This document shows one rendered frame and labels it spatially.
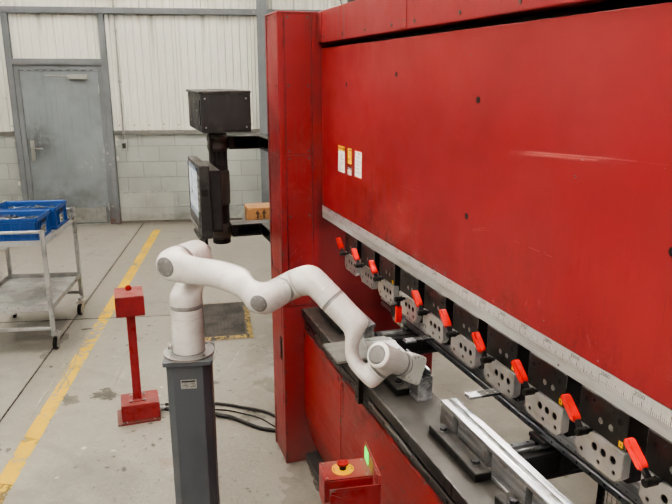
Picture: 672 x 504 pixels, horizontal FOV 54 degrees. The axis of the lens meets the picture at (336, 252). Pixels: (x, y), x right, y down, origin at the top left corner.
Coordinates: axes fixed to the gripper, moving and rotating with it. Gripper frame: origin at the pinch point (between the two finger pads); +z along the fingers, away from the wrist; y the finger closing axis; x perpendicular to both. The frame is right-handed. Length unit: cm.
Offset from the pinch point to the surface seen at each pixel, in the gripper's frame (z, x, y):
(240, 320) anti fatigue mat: 190, 291, -5
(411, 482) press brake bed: -2.7, -9.9, -35.6
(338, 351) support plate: -4.1, 35.5, -3.1
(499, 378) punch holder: -34, -42, 5
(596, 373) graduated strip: -58, -73, 11
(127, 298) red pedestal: 18, 207, -15
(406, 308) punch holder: -6.8, 11.0, 19.4
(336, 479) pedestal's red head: -25.9, 3.1, -41.2
